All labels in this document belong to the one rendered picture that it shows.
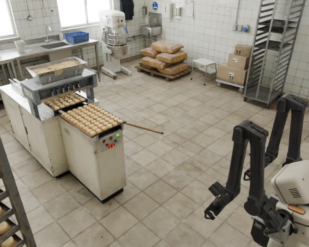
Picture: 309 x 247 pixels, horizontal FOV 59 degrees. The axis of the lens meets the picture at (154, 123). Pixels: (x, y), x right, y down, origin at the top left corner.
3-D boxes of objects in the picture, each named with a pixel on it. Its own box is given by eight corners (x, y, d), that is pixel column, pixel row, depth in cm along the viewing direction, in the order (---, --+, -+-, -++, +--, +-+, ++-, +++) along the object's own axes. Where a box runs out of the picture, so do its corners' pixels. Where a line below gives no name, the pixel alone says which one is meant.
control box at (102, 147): (99, 151, 260) (97, 138, 253) (119, 141, 275) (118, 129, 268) (101, 153, 258) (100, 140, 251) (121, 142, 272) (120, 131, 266)
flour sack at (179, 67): (171, 76, 602) (171, 70, 595) (156, 72, 626) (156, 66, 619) (190, 68, 649) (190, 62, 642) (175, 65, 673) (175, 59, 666)
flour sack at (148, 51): (151, 59, 624) (151, 51, 615) (139, 55, 650) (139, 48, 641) (172, 53, 668) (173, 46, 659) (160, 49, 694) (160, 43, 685)
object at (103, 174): (69, 175, 336) (56, 110, 291) (93, 163, 356) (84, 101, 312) (102, 207, 292) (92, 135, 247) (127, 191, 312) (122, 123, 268)
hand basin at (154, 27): (171, 49, 698) (173, 3, 644) (161, 52, 675) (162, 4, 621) (145, 42, 759) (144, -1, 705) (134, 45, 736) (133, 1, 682)
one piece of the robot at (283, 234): (289, 239, 128) (291, 220, 124) (284, 245, 125) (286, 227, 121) (268, 228, 135) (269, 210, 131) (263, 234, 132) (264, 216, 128)
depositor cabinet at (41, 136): (14, 140, 404) (-2, 86, 362) (60, 123, 447) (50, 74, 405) (55, 183, 324) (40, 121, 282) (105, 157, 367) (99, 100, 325)
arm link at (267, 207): (269, 216, 125) (274, 209, 129) (255, 197, 127) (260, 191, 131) (254, 220, 132) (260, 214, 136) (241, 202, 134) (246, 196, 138)
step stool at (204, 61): (218, 81, 611) (221, 61, 588) (204, 85, 588) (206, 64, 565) (204, 75, 642) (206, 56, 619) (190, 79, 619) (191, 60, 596)
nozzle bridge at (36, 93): (27, 111, 302) (19, 82, 285) (84, 92, 346) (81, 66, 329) (40, 121, 282) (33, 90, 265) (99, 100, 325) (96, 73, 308)
